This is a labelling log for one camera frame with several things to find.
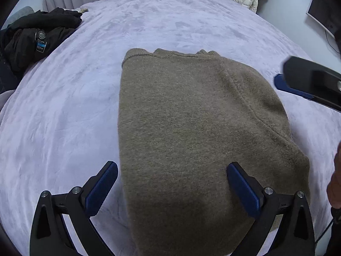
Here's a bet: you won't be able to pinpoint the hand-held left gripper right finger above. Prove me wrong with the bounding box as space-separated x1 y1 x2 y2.
226 161 315 256

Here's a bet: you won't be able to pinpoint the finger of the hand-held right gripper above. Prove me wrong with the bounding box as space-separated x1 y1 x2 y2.
274 56 341 112

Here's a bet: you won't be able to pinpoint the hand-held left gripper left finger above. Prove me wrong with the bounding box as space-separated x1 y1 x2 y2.
29 161 118 256

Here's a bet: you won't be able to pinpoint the brown knit sweater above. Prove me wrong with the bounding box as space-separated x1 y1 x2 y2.
117 48 311 256

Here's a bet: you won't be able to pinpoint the person's right hand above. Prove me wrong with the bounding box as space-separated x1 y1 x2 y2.
327 141 341 208

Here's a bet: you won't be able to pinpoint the black flat screen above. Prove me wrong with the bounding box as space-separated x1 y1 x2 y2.
306 0 341 39

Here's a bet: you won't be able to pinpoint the lilac fleece blanket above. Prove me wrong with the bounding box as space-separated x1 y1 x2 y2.
0 0 341 256

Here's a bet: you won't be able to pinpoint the grey cloth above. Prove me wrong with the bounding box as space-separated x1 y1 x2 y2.
0 89 15 115

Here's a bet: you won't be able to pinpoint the dark blue jeans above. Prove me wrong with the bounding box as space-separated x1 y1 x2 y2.
0 56 18 92

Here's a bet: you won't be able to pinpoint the black jacket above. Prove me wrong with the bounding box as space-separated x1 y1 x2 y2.
0 7 83 71

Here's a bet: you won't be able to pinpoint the grey upholstered headboard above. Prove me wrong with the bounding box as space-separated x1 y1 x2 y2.
7 6 36 27

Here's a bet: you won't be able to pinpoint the black screen cable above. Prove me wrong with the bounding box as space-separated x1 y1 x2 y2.
324 29 341 54

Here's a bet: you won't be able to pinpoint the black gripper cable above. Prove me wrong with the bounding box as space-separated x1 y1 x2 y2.
314 207 341 246

